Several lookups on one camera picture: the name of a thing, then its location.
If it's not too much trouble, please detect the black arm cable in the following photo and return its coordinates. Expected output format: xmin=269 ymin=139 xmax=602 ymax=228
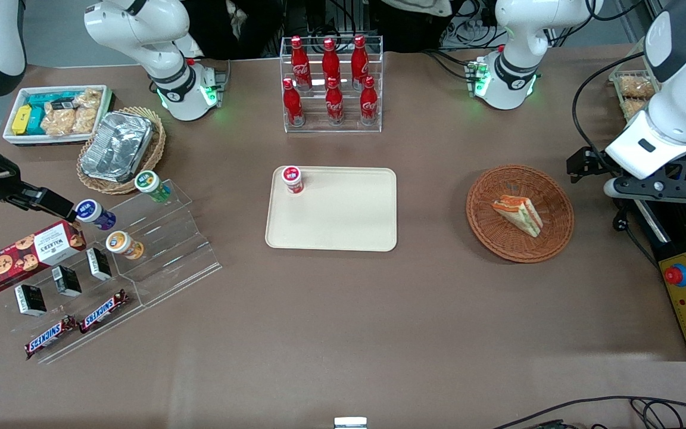
xmin=572 ymin=51 xmax=645 ymax=173

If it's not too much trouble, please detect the red cola bottle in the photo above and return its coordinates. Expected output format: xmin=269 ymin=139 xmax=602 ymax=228
xmin=322 ymin=38 xmax=341 ymax=90
xmin=360 ymin=76 xmax=378 ymax=125
xmin=325 ymin=76 xmax=345 ymax=125
xmin=350 ymin=35 xmax=370 ymax=91
xmin=283 ymin=78 xmax=305 ymax=127
xmin=291 ymin=36 xmax=312 ymax=91

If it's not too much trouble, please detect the black machine housing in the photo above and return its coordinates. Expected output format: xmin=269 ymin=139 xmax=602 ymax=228
xmin=634 ymin=200 xmax=686 ymax=362

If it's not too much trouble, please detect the yellow small box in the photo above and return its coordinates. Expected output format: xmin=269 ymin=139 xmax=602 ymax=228
xmin=11 ymin=105 xmax=33 ymax=135

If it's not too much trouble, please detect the Snickers chocolate bar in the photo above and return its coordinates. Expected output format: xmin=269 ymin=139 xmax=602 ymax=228
xmin=24 ymin=315 xmax=77 ymax=360
xmin=79 ymin=290 xmax=130 ymax=334

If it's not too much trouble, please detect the black background cable bundle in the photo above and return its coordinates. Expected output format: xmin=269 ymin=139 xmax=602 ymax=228
xmin=423 ymin=0 xmax=506 ymax=67

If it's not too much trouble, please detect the beige plastic tray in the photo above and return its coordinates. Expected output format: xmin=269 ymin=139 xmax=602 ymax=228
xmin=265 ymin=166 xmax=398 ymax=252

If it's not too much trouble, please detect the orange jar with white cap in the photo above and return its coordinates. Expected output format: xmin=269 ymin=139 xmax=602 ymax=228
xmin=105 ymin=231 xmax=145 ymax=260

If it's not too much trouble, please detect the purple jar with blue cap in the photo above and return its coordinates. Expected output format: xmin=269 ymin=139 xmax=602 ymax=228
xmin=75 ymin=200 xmax=117 ymax=231

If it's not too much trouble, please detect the clear acrylic step display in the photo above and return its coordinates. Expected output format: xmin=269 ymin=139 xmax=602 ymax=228
xmin=7 ymin=179 xmax=223 ymax=365

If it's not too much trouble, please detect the red tartan cookie box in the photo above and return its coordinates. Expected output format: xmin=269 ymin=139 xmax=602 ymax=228
xmin=0 ymin=220 xmax=87 ymax=296

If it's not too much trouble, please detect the green capped jar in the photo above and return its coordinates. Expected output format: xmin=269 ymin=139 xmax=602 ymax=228
xmin=135 ymin=170 xmax=172 ymax=203

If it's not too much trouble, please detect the white plastic bin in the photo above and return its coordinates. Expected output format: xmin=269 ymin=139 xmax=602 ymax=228
xmin=2 ymin=85 xmax=113 ymax=146

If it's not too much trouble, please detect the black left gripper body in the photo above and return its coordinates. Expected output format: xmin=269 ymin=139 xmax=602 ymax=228
xmin=616 ymin=160 xmax=686 ymax=204

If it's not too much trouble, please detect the white wire shelf rack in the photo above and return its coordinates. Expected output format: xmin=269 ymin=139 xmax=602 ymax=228
xmin=609 ymin=42 xmax=660 ymax=121

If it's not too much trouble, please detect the round brown wicker basket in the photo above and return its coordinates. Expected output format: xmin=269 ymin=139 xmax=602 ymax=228
xmin=466 ymin=165 xmax=575 ymax=263

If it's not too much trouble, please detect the small black box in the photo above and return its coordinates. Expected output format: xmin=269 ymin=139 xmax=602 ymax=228
xmin=52 ymin=266 xmax=82 ymax=297
xmin=86 ymin=247 xmax=113 ymax=281
xmin=14 ymin=284 xmax=47 ymax=316

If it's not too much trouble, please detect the black power cable with plug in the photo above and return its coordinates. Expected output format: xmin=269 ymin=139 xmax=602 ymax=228
xmin=611 ymin=201 xmax=663 ymax=270

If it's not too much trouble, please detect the thin black table cable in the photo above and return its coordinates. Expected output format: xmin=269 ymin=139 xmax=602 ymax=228
xmin=492 ymin=396 xmax=686 ymax=429

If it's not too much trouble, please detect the red capped white jar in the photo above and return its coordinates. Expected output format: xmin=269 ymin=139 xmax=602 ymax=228
xmin=282 ymin=166 xmax=304 ymax=195

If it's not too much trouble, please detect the aluminium foil tray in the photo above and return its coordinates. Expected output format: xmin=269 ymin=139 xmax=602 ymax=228
xmin=80 ymin=111 xmax=154 ymax=183

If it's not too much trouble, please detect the clear acrylic bottle rack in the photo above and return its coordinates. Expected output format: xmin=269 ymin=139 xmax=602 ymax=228
xmin=279 ymin=36 xmax=383 ymax=133

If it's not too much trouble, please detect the light woven wicker basket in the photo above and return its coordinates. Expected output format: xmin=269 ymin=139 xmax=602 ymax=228
xmin=77 ymin=107 xmax=167 ymax=195

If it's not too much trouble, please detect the triangle sandwich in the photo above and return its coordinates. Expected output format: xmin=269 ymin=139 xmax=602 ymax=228
xmin=492 ymin=195 xmax=544 ymax=238

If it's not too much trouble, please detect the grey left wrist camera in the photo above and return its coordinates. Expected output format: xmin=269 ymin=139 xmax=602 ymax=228
xmin=604 ymin=178 xmax=638 ymax=199

